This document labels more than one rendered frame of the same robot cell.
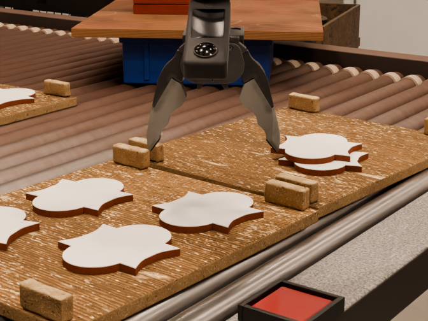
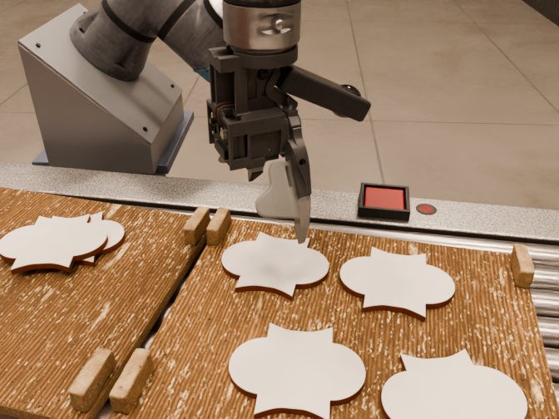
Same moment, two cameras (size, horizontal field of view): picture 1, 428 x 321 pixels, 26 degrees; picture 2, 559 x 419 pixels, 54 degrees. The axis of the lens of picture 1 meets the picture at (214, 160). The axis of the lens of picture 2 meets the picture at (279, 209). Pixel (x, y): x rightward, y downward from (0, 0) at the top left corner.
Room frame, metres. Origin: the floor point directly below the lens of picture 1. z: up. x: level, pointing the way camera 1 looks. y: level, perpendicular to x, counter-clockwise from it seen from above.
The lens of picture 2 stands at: (1.28, 0.49, 1.37)
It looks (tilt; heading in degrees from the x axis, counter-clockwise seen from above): 33 degrees down; 244
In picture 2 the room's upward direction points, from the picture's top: straight up
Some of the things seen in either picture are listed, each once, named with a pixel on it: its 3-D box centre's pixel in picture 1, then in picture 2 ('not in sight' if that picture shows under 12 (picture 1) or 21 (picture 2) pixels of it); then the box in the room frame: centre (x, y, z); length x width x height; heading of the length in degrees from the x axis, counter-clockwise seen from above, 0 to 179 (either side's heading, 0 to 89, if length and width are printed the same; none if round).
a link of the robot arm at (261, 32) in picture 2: not in sight; (263, 24); (1.06, 0.00, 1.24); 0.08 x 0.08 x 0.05
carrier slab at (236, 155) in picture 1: (300, 151); (13, 275); (1.35, -0.13, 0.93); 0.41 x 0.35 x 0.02; 139
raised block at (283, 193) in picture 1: (287, 194); (219, 225); (1.09, -0.09, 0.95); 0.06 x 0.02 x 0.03; 51
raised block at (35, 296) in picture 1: (45, 300); (521, 265); (0.78, 0.16, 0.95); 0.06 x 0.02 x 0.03; 51
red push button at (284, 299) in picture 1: (291, 309); (383, 201); (0.82, -0.08, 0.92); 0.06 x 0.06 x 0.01; 54
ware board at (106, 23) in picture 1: (207, 16); not in sight; (2.07, 0.01, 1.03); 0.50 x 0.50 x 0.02; 85
